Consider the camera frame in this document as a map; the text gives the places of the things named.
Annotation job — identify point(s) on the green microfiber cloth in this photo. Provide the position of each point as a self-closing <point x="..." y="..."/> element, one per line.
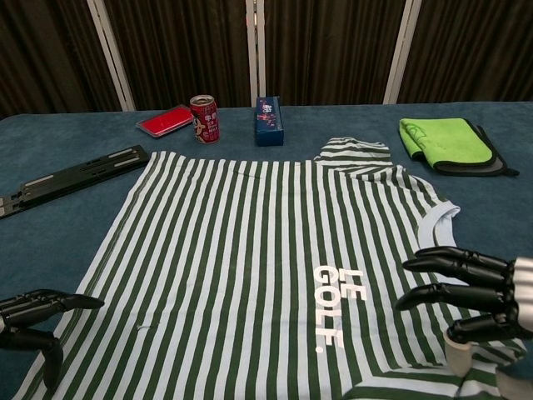
<point x="445" y="139"/>

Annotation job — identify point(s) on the blue rectangular carton box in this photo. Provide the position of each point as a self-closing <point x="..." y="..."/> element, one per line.
<point x="270" y="125"/>

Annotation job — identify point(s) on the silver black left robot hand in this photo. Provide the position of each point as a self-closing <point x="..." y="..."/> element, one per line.
<point x="25" y="306"/>

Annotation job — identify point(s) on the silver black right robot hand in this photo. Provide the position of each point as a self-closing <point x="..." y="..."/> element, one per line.
<point x="479" y="266"/>

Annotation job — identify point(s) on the dark pleated partition panel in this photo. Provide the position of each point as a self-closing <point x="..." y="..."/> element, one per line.
<point x="41" y="50"/>
<point x="179" y="50"/>
<point x="470" y="50"/>
<point x="333" y="50"/>

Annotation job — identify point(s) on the black folding laptop stand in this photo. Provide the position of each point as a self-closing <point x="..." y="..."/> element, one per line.
<point x="75" y="173"/>

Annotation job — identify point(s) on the red flat plastic case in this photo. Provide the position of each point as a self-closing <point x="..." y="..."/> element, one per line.
<point x="160" y="123"/>

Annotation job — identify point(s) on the green white striped T-shirt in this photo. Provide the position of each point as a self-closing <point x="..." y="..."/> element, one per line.
<point x="250" y="250"/>

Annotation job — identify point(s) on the red drink can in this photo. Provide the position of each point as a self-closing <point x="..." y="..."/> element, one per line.
<point x="205" y="123"/>

